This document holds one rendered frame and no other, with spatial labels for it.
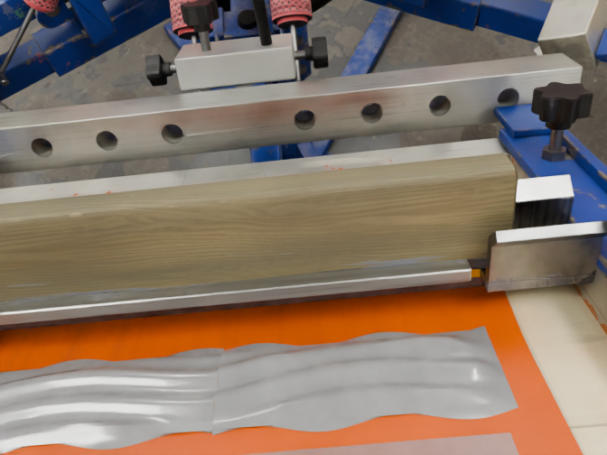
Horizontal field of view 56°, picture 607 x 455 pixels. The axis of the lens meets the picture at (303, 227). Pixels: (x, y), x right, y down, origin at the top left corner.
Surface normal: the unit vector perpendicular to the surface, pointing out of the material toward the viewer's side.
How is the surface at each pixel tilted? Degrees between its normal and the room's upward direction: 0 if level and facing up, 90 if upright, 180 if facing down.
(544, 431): 32
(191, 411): 2
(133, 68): 0
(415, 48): 0
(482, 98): 58
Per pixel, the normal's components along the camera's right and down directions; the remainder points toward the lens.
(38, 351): -0.11, -0.84
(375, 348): -0.12, -0.49
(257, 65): 0.02, 0.54
